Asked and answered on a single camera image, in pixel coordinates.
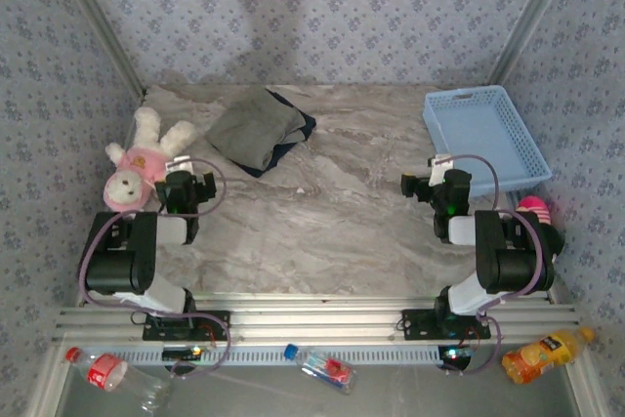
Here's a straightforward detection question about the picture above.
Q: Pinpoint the grey garment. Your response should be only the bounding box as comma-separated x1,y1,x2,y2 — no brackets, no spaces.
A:
204,86,307,172

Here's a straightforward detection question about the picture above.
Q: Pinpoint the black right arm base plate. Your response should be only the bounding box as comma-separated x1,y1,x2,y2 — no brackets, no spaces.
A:
400,308,492,342

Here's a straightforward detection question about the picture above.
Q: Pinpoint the navy blue garment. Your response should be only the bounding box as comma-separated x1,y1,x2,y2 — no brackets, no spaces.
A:
243,87,317,179

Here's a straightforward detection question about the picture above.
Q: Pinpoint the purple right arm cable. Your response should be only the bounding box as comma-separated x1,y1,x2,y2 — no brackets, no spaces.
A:
441,152,546,377

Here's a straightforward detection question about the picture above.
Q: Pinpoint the orange juice bottle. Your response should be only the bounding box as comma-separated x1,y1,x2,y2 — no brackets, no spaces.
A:
501,326,597,386

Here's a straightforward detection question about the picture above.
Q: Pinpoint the doll with pink striped hat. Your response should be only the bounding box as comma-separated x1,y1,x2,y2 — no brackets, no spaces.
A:
516,195,566,262

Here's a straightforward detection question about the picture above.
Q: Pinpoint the small circuit board with LED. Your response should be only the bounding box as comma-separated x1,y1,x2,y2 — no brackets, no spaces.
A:
437,346,474,370
162,347,204,360

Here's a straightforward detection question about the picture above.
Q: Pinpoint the aluminium corner post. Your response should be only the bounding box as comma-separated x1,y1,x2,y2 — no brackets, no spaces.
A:
48,0,147,99
485,0,582,91

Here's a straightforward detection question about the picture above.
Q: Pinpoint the white teddy bear pink hoodie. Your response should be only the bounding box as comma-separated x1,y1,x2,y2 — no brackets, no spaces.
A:
104,106,199,213

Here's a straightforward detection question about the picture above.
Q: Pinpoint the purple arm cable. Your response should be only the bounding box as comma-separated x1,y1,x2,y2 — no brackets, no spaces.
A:
77,156,233,382
441,152,546,377

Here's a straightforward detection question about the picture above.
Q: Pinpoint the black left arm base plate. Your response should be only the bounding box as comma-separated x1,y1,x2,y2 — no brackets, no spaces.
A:
142,309,231,342

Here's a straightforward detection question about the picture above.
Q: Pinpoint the light blue plastic basket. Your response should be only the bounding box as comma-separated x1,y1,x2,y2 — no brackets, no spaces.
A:
422,84,553,198

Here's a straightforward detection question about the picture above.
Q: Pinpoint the slotted grey cable duct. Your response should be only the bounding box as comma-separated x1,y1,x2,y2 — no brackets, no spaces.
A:
65,342,443,368

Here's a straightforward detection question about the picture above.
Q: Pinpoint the empty clear bottle red label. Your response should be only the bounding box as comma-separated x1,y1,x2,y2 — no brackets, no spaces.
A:
65,346,172,413

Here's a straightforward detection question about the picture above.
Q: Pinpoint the aluminium rail beam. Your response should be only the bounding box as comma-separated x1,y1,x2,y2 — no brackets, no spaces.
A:
52,289,582,343

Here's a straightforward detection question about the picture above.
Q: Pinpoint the small water bottle blue cap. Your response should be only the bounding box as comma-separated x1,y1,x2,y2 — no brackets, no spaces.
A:
284,343,357,396

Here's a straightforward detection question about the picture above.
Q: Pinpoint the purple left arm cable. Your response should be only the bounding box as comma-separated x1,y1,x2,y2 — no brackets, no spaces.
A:
77,156,233,382

